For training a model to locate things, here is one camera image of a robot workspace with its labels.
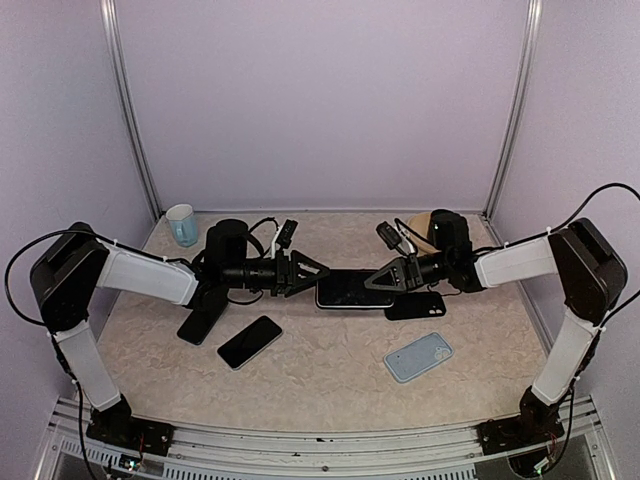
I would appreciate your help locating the right aluminium frame post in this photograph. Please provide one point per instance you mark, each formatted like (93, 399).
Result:
(525, 67)

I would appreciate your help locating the light blue phone case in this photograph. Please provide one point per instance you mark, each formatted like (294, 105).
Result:
(418, 357)

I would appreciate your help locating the front aluminium rail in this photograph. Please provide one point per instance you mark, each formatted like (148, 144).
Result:
(197, 451)

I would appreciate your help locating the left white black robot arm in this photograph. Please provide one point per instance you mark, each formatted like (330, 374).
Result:
(65, 278)

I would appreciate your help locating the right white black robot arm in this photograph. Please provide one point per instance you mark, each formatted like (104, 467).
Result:
(589, 272)

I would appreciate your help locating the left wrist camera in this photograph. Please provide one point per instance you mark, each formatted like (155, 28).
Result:
(283, 237)

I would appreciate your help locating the beige plate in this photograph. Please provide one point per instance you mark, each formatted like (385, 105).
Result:
(419, 224)

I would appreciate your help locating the aluminium frame post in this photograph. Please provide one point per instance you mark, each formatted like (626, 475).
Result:
(525, 67)
(109, 17)

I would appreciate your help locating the blue edged smartphone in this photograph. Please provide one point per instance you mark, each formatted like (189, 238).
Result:
(198, 325)

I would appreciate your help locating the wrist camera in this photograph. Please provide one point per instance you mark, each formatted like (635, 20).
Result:
(396, 239)
(283, 237)

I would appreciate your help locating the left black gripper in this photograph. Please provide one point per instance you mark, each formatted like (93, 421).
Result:
(288, 274)

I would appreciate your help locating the light blue mug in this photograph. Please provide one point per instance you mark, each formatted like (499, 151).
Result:
(183, 224)

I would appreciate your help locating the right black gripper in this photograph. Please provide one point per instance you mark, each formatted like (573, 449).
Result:
(405, 273)

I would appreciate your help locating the silver edged smartphone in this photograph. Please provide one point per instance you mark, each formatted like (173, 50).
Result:
(249, 342)

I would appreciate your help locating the left aluminium frame post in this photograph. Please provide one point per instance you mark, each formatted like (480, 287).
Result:
(109, 17)

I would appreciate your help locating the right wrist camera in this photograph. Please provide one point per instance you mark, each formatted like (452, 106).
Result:
(396, 239)

